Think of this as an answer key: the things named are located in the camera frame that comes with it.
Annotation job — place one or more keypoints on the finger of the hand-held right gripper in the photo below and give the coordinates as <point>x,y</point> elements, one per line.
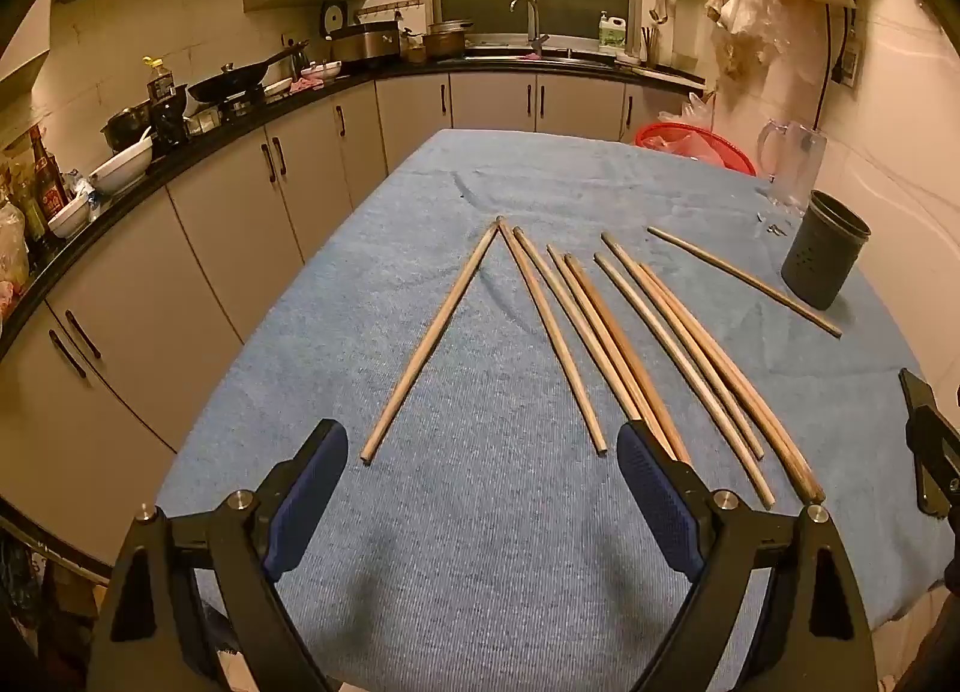
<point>934,452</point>

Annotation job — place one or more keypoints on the round kitchen scale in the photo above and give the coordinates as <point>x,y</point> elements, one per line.
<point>332,19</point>

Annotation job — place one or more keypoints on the black cooking pot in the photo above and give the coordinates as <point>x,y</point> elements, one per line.
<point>127,125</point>

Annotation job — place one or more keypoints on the white detergent bottle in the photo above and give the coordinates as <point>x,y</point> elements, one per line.
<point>611,35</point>

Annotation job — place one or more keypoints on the blue tablecloth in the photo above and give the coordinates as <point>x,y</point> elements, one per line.
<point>487,549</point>

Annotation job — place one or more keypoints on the crumpled plastic bag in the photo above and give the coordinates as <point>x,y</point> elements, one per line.
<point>686,122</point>

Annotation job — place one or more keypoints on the wall socket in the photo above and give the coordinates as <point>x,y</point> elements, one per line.
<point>847,62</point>

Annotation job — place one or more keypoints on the dark chopstick caddy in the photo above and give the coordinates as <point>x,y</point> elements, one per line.
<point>649,50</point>

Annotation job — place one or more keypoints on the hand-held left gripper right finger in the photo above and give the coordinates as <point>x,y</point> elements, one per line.
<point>656,504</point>

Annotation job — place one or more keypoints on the black kitchen countertop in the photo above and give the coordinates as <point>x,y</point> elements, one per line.
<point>330,90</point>

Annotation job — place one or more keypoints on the small white dishes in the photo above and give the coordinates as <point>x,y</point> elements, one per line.
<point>321,69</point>

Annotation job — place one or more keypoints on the wooden cutting board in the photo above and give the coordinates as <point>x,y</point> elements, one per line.
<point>660,73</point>

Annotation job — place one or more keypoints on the large white bowl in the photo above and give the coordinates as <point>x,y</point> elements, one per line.
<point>120,170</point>

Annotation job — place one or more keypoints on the dark grey utensil holder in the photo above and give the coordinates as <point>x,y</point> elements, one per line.
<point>821,257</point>

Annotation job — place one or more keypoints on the black wok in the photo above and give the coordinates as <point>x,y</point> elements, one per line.
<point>225,86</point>

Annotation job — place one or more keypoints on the pink cloth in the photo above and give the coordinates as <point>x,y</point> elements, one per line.
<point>306,86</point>

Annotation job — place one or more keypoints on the beige base cabinets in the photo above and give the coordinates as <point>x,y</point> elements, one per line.
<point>210,234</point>

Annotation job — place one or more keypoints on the bunch of wooden chopsticks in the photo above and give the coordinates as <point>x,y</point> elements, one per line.
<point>432,339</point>

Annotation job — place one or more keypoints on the silver toaster oven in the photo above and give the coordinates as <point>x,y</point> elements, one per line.
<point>367,43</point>

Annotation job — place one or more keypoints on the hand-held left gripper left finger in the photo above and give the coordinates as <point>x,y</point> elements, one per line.
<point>307,504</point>

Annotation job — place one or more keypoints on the chrome faucet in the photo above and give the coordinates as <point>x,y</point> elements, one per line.
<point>534,13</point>

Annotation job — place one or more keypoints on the small metal screws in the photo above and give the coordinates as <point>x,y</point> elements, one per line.
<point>772,227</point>

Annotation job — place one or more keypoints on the copper cooking pot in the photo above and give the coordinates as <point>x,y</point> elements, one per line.
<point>446,43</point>

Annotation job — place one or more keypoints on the red plastic basket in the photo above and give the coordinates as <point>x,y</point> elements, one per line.
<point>731,155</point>

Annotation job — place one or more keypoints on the small white bowl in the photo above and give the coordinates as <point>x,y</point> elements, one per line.
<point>69,216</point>

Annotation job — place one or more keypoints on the red label sauce bottle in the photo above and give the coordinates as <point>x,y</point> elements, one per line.
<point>51,189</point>

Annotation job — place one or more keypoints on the oil bottle with yellow cap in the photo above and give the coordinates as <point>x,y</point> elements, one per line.
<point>160,88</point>

